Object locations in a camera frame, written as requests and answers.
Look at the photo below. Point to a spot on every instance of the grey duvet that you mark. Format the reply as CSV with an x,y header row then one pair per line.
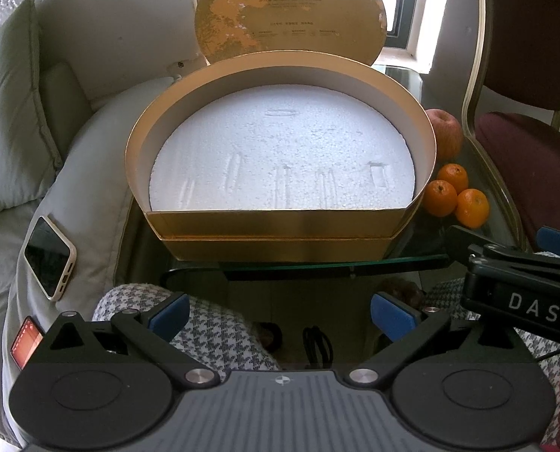
x,y
92,204

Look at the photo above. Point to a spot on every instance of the round gold box lid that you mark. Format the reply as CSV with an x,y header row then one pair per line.
x,y
355,29

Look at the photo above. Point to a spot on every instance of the round gold gift box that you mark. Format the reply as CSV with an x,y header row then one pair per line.
x,y
317,235

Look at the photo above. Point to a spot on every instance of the dark window frame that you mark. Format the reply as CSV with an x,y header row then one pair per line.
x,y
414,4

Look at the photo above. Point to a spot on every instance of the red apple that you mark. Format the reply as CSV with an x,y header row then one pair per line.
x,y
448,134

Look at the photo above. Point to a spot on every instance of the white foam insert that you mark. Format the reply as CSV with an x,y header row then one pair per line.
x,y
283,147

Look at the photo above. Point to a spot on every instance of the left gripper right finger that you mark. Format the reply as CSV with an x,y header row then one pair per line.
x,y
411,334

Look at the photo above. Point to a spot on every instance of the smartphone with beige case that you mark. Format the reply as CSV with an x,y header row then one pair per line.
x,y
51,257

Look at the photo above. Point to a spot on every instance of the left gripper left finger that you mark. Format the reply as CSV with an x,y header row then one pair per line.
x,y
151,333

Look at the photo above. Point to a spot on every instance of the orange tangerine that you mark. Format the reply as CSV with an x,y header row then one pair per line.
x,y
473,208
440,198
454,174

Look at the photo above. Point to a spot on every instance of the grey pillow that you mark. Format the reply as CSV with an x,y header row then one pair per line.
x,y
29,157

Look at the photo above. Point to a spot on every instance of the houndstooth trouser leg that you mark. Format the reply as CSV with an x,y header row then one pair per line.
x,y
215,336

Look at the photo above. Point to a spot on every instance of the phone with red screen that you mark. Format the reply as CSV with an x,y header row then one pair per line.
x,y
26,341

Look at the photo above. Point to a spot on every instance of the maroon upholstered chair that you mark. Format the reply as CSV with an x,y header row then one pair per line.
x,y
511,110

